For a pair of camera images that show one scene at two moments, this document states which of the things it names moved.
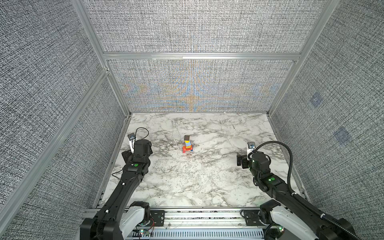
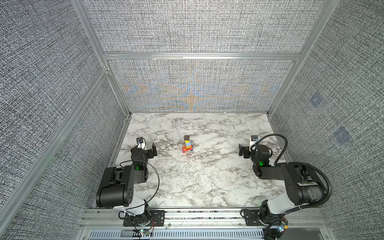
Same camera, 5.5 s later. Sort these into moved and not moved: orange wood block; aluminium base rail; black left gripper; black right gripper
Moved: black right gripper; black left gripper
Not moved: aluminium base rail; orange wood block
